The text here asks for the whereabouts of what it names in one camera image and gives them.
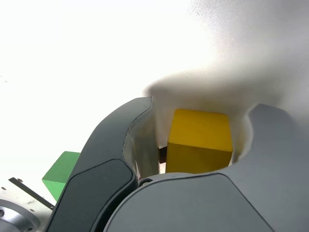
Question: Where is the green cube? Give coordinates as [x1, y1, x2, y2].
[42, 151, 82, 202]

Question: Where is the yellow cube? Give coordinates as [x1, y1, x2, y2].
[165, 108, 234, 174]

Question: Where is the black tape strip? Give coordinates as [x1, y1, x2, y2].
[8, 177, 55, 209]

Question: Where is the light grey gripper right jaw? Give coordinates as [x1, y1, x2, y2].
[102, 103, 309, 232]

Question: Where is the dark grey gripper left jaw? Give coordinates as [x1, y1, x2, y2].
[44, 96, 160, 232]

